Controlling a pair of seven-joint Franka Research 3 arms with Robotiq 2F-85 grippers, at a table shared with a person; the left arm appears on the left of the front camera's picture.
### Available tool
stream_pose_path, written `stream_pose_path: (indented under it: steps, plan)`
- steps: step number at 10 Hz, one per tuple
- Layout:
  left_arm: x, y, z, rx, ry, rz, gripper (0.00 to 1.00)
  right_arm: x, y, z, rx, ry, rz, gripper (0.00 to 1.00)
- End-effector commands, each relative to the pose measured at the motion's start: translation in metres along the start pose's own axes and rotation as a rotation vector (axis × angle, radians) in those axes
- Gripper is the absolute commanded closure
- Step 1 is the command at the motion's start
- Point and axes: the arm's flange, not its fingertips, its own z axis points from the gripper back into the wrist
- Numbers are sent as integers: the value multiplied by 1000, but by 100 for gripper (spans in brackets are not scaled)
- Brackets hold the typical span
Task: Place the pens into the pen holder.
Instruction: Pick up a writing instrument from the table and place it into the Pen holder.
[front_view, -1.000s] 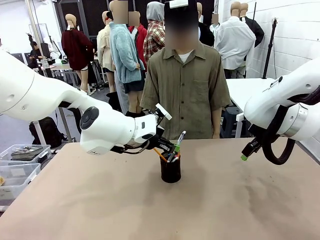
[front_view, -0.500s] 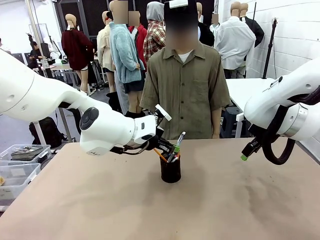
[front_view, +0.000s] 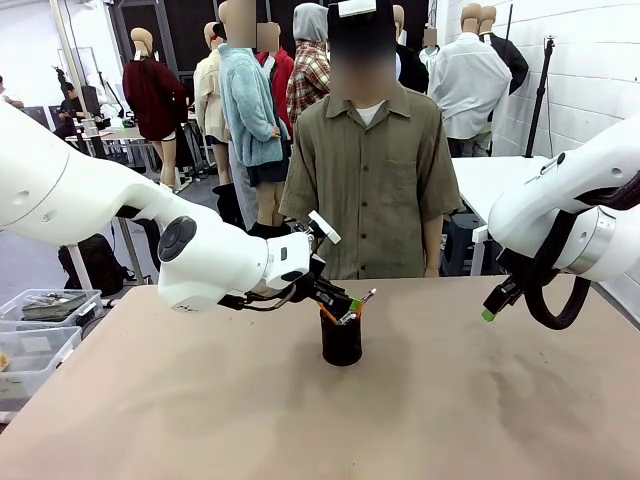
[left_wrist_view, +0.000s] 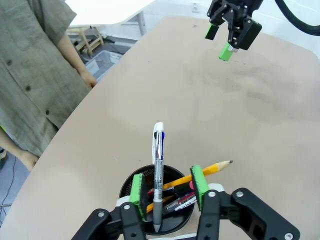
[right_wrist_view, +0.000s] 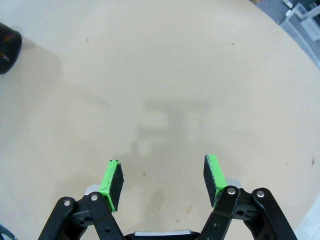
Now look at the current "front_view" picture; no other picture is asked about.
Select black backpack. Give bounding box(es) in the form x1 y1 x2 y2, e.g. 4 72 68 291
56 233 130 297

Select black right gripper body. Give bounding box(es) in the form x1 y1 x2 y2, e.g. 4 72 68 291
496 247 540 302

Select mannequin in white shirt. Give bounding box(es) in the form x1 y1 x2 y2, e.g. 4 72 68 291
426 2 514 157

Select mannequin in plaid hoodie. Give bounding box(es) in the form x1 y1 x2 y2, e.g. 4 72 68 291
285 2 332 129

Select black tripod stand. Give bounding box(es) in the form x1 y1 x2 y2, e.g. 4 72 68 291
524 34 558 159

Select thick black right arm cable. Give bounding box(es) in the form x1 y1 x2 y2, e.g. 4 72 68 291
522 172 640 331

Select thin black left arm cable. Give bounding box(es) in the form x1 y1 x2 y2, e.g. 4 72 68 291
218 285 307 313

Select white side table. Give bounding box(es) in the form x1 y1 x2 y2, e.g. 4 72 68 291
449 154 552 277

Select black stool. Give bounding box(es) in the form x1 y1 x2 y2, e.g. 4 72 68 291
438 211 482 277

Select mannequin in red jacket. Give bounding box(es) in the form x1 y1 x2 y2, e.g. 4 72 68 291
255 21 297 147

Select person in olive shirt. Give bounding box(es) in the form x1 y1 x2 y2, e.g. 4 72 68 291
278 0 464 281

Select clear plastic bin with dark tray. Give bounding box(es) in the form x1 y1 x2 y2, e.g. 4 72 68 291
0 288 105 332

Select white structural pole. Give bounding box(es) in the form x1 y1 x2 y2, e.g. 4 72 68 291
48 0 87 132

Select mannequin in black coat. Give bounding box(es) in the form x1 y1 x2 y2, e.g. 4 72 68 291
478 5 531 97

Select mannequin in cream shirt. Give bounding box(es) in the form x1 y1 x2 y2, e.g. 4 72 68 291
192 21 232 187

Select mannequin in black jacket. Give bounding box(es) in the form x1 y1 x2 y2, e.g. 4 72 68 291
391 4 431 95

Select clear plastic storage bins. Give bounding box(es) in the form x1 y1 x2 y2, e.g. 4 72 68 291
0 326 84 402

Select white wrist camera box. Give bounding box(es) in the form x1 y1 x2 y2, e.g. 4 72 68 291
294 209 343 246

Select seated person in black clothes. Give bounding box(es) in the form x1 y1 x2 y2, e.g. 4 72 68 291
52 82 92 140

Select dark cylindrical pen holder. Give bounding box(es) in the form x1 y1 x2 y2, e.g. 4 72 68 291
319 308 364 368

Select mannequin in maroon sweater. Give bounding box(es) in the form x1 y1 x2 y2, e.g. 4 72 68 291
121 27 190 190

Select dark tray of parts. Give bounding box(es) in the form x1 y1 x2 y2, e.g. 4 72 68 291
21 291 90 322

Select mannequin in light blue fleece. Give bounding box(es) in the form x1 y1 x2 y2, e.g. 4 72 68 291
217 0 292 232

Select person's left forearm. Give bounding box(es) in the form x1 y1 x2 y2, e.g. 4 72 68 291
422 213 445 279

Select background work table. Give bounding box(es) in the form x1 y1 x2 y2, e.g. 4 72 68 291
63 125 157 166

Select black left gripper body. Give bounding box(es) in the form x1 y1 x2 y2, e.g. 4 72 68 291
293 254 352 312

